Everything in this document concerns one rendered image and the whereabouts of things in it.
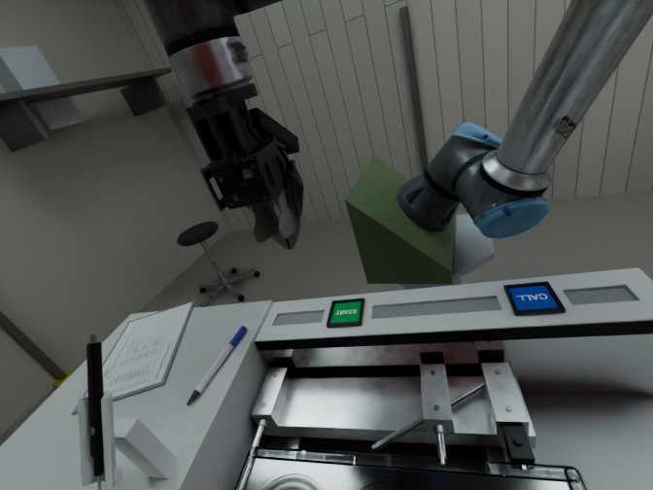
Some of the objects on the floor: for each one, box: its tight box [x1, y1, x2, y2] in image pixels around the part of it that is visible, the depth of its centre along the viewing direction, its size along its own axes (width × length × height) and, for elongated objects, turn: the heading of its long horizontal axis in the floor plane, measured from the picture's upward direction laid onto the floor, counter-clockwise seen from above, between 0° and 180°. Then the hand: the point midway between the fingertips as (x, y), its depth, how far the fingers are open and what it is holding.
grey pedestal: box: [398, 214, 495, 290], centre depth 113 cm, size 51×44×82 cm
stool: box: [177, 222, 259, 307], centre depth 242 cm, size 51×53×56 cm
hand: (289, 238), depth 46 cm, fingers closed
